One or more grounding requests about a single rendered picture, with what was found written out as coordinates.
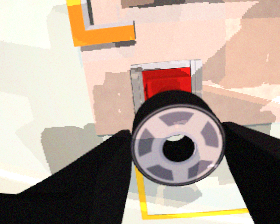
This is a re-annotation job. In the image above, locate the black and grey wheel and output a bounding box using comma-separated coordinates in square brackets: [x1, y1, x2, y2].
[129, 89, 227, 187]

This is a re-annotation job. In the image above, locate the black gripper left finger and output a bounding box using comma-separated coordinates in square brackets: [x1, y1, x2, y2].
[0, 129, 131, 224]

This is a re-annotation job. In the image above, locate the yellow tape border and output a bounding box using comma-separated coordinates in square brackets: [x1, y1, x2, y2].
[134, 166, 249, 219]

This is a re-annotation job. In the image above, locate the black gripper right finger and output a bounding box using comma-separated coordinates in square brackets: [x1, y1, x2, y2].
[222, 122, 280, 224]

